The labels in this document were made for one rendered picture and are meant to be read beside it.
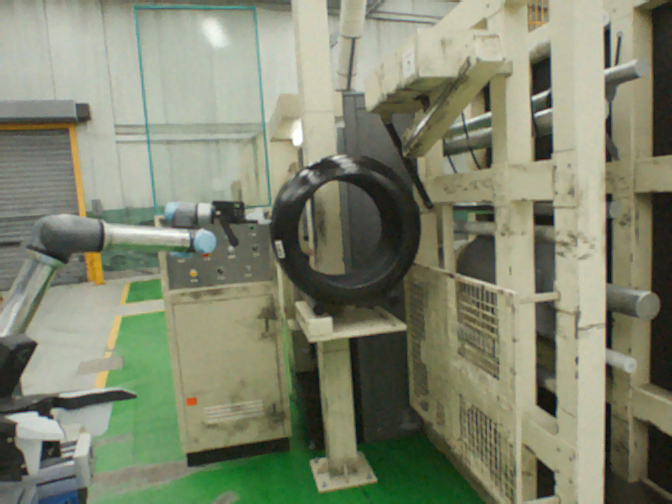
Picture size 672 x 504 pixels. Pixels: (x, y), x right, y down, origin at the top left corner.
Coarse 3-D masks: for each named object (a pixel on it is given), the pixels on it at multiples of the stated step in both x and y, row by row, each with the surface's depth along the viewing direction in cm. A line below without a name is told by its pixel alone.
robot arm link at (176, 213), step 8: (168, 208) 163; (176, 208) 164; (184, 208) 164; (192, 208) 165; (168, 216) 163; (176, 216) 164; (184, 216) 164; (192, 216) 165; (176, 224) 164; (184, 224) 164; (192, 224) 167
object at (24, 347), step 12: (12, 336) 56; (24, 336) 58; (0, 348) 55; (12, 348) 55; (24, 348) 56; (0, 360) 54; (12, 360) 55; (24, 360) 57; (0, 372) 55; (12, 372) 57; (0, 384) 56; (12, 384) 58; (0, 396) 57
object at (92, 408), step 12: (60, 396) 59; (72, 396) 59; (84, 396) 60; (96, 396) 61; (108, 396) 61; (120, 396) 62; (132, 396) 62; (60, 408) 59; (72, 408) 59; (84, 408) 61; (96, 408) 61; (108, 408) 62; (60, 420) 59; (72, 420) 60; (84, 420) 61; (96, 420) 61; (108, 420) 62; (96, 432) 61
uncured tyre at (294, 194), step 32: (320, 160) 169; (352, 160) 169; (288, 192) 166; (384, 192) 197; (288, 224) 165; (384, 224) 200; (416, 224) 175; (288, 256) 166; (384, 256) 201; (320, 288) 170; (352, 288) 172; (384, 288) 175
